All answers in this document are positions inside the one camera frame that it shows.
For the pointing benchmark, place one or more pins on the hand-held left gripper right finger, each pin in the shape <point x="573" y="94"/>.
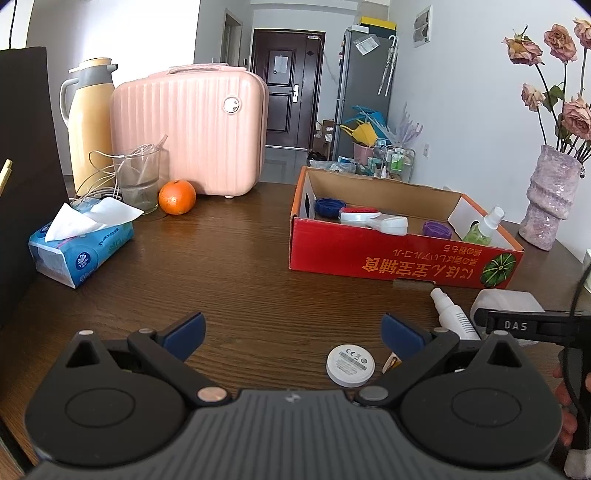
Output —
<point x="401" y="337"/>

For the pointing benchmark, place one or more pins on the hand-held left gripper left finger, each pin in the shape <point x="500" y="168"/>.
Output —
<point x="187" y="334"/>

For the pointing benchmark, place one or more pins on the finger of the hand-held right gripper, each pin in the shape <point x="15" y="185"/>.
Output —
<point x="481" y="321"/>

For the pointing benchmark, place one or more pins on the white spray bottle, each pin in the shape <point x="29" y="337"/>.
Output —
<point x="455" y="316"/>

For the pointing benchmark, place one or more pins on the white bottle with green label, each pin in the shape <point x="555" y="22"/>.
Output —
<point x="508" y="300"/>

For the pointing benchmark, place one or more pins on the white round puck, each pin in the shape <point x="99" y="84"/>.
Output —
<point x="349" y="364"/>

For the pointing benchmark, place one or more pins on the red cardboard box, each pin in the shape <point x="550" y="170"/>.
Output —
<point x="378" y="251"/>

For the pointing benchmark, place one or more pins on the green spray bottle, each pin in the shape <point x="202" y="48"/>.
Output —
<point x="480" y="230"/>

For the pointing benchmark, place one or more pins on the purple bottle cap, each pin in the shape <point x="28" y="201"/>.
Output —
<point x="437" y="229"/>

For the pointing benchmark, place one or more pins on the red and white lint brush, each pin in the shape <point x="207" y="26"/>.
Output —
<point x="378" y="221"/>

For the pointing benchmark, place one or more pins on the blue bottle cap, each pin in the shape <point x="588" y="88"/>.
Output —
<point x="330" y="207"/>

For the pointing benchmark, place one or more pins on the person's right hand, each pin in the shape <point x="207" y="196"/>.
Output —
<point x="562" y="392"/>

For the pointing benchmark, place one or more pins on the purple ceramic vase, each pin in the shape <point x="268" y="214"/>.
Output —
<point x="551" y="198"/>

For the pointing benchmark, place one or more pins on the blue tissue pack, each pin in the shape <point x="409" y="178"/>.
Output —
<point x="83" y="254"/>

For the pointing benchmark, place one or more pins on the orange fruit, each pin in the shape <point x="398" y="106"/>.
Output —
<point x="177" y="197"/>

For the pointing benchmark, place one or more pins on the clear glass cup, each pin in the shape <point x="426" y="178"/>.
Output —
<point x="138" y="184"/>

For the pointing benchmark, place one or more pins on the pink plastic bucket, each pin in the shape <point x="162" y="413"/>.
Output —
<point x="362" y="152"/>

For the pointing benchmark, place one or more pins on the pink ribbed suitcase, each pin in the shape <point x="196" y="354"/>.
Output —
<point x="184" y="129"/>

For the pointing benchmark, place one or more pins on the lavender branch decoration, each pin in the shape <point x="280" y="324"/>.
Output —
<point x="408" y="127"/>

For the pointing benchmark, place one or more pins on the blue and yellow plastic pile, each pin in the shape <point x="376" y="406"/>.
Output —
<point x="364" y="124"/>

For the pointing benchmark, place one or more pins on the yellow thermos jug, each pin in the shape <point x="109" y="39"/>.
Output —
<point x="90" y="124"/>

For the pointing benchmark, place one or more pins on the wooden chopsticks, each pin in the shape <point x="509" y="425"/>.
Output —
<point x="6" y="173"/>

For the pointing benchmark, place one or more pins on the grey refrigerator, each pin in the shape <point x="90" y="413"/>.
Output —
<point x="360" y="92"/>

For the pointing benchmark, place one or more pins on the black paper bag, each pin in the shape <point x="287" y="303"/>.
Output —
<point x="27" y="138"/>

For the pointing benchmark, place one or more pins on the dark brown entrance door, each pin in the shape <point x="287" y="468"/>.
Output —
<point x="284" y="92"/>

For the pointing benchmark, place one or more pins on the white folded umbrella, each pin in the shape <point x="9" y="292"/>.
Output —
<point x="388" y="64"/>

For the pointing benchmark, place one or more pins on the bunch of dried pink roses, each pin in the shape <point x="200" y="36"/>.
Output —
<point x="561" y="44"/>

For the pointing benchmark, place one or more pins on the paper sleeve on refrigerator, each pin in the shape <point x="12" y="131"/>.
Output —
<point x="366" y="45"/>

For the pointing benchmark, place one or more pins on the grey interior door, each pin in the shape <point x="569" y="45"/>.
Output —
<point x="231" y="39"/>

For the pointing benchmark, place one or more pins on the yellow and black box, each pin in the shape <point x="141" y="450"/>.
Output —
<point x="378" y="23"/>

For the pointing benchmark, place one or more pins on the white wall socket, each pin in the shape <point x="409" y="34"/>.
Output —
<point x="427" y="150"/>

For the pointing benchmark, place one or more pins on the white wall panel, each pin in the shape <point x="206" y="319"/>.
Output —
<point x="422" y="26"/>

